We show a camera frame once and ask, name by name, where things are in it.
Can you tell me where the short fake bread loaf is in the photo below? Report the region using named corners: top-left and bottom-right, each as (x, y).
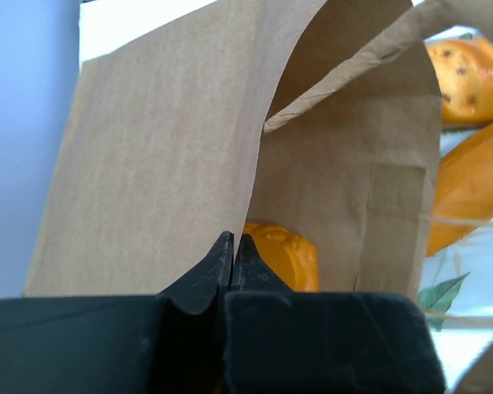
top-left (426, 122), bottom-right (493, 257)

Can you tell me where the long scored fake baguette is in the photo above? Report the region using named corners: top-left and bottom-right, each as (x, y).
top-left (426, 37), bottom-right (493, 128)

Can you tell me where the brown paper bag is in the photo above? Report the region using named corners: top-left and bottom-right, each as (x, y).
top-left (24, 1), bottom-right (493, 393)

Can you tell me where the small fake bread piece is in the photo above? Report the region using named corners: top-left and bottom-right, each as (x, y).
top-left (243, 222), bottom-right (320, 291)

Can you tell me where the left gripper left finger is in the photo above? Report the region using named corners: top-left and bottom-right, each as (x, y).
top-left (0, 232), bottom-right (234, 393)

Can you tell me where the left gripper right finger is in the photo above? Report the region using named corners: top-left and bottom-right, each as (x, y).
top-left (223, 236), bottom-right (445, 393)

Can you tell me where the floral white serving tray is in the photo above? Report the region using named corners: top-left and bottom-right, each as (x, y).
top-left (417, 28), bottom-right (493, 390)

